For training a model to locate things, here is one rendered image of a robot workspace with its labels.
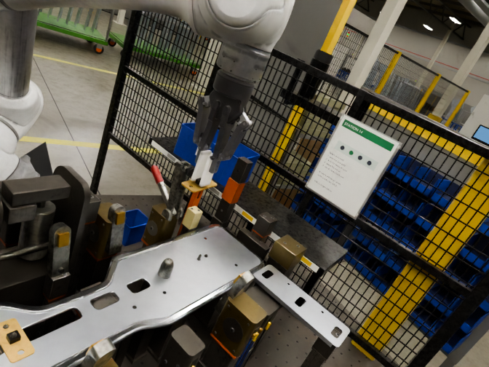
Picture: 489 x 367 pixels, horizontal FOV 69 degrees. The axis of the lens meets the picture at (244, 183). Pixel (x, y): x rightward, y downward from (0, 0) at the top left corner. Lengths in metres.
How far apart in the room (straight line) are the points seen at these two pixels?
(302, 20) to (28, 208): 2.52
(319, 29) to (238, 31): 2.38
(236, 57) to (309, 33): 2.25
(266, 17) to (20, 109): 1.03
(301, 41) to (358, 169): 1.76
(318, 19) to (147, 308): 2.42
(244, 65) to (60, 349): 0.59
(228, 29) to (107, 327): 0.59
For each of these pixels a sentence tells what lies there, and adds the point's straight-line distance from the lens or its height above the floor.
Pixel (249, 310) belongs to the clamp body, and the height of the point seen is 1.04.
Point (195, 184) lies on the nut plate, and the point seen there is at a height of 1.27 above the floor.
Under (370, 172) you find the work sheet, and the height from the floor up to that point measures 1.32.
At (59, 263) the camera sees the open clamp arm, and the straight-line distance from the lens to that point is 0.88.
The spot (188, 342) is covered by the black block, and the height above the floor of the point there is 0.99.
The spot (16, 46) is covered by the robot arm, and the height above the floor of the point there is 1.32.
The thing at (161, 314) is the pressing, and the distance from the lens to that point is 0.84.
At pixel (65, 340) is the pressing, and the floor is 1.00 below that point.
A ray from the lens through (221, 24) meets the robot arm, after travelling 0.47.
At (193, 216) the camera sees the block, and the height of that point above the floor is 1.05.
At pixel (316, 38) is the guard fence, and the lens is 2.83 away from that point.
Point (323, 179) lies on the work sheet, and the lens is 1.36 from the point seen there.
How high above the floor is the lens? 1.61
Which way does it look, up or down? 23 degrees down
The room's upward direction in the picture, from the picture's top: 24 degrees clockwise
